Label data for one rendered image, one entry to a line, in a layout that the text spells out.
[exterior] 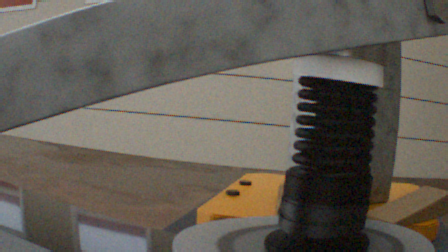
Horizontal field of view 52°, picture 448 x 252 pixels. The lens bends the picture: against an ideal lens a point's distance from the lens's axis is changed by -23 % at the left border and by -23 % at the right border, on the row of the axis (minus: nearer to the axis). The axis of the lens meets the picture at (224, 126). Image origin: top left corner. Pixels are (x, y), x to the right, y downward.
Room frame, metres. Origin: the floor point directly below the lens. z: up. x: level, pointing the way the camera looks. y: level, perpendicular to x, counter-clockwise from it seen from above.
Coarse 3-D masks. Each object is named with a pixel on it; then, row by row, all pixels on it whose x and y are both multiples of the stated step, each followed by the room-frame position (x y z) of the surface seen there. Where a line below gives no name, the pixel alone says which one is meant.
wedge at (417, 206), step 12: (420, 192) 0.98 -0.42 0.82; (432, 192) 0.96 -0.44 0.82; (444, 192) 0.94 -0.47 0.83; (384, 204) 0.96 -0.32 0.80; (396, 204) 0.94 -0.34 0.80; (408, 204) 0.92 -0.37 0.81; (420, 204) 0.91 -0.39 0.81; (432, 204) 0.90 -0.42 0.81; (444, 204) 0.92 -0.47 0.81; (372, 216) 0.91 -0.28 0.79; (384, 216) 0.89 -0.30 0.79; (396, 216) 0.88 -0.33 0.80; (408, 216) 0.86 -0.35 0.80; (420, 216) 0.88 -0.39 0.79; (432, 216) 0.90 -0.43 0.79
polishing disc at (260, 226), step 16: (208, 224) 0.44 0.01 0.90; (224, 224) 0.44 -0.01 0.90; (240, 224) 0.45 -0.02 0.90; (256, 224) 0.45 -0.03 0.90; (272, 224) 0.45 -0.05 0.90; (368, 224) 0.45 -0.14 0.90; (384, 224) 0.44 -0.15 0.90; (176, 240) 0.38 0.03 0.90; (192, 240) 0.39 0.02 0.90; (208, 240) 0.39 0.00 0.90; (224, 240) 0.39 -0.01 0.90; (240, 240) 0.40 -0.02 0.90; (256, 240) 0.40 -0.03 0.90; (384, 240) 0.39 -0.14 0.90; (400, 240) 0.39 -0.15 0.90; (416, 240) 0.38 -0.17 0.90
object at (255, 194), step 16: (256, 176) 1.36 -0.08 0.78; (272, 176) 1.38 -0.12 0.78; (224, 192) 1.14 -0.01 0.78; (240, 192) 1.16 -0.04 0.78; (256, 192) 1.17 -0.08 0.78; (272, 192) 1.17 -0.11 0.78; (400, 192) 1.19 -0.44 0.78; (208, 208) 0.99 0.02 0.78; (224, 208) 1.00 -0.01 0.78; (240, 208) 1.01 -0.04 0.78; (256, 208) 1.01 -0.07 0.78; (272, 208) 1.02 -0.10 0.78; (368, 208) 1.02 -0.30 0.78; (416, 224) 0.87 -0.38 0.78; (432, 224) 0.87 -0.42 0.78
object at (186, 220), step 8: (208, 200) 1.24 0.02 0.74; (184, 216) 1.07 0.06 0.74; (192, 216) 1.07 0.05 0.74; (168, 224) 0.99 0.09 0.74; (176, 224) 1.00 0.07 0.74; (184, 224) 1.00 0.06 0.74; (192, 224) 1.01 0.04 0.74; (440, 224) 1.00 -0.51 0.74; (176, 232) 0.94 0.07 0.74; (440, 232) 0.93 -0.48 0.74; (432, 240) 0.88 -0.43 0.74; (440, 240) 0.87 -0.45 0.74; (440, 248) 0.82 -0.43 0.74
